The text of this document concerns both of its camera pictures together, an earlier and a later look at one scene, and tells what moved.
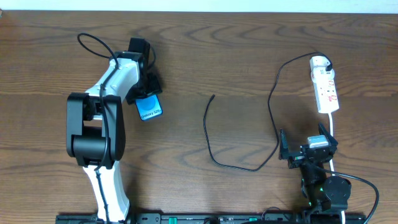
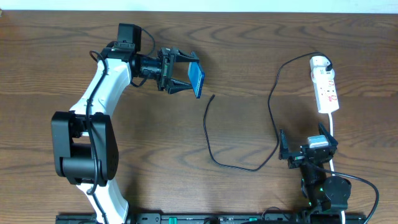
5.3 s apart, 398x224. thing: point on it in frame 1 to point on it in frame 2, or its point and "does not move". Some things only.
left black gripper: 148,91 to 165,70
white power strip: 325,89 does not move
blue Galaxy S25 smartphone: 149,106 to 196,76
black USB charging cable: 329,68 does not move
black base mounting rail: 206,218 does not move
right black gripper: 306,154 does not move
